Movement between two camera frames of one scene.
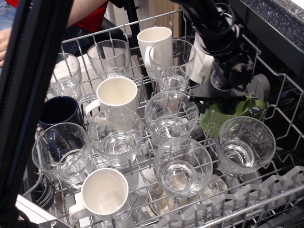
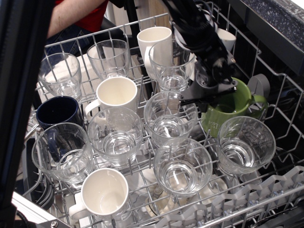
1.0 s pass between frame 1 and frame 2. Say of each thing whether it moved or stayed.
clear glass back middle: stayed
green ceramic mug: stayed
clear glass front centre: stayed
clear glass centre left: stayed
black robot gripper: moved
